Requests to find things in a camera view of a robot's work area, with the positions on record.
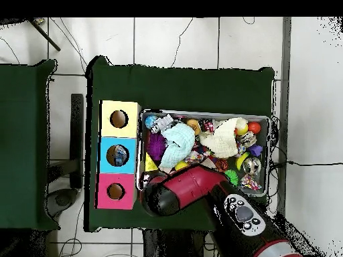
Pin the cream waffle cloth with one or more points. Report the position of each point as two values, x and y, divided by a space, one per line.
222 139

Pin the crushed clear plastic bottle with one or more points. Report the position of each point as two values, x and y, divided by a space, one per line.
120 154

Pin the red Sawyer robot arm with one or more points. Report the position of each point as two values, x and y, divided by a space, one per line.
193 187

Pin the wooden box three holes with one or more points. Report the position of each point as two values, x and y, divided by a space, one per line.
131 128

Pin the mint green waffle cloth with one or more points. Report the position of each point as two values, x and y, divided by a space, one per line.
179 144

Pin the purple spiky ball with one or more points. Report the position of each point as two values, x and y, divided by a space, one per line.
156 146

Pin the silver toy robot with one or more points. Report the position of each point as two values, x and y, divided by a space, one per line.
160 124

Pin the blue globe ball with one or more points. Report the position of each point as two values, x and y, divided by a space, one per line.
149 121

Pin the dark green table cloth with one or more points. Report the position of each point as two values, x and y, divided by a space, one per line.
187 88

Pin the green spiky rubber ball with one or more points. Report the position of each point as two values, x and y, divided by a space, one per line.
232 178

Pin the smooth yellow ball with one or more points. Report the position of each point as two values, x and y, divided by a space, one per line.
243 131

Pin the dark green side table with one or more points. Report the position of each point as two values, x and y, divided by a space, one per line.
24 133

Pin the black tripod leg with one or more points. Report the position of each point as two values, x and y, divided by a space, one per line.
45 36

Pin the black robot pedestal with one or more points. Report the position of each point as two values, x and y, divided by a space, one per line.
174 246

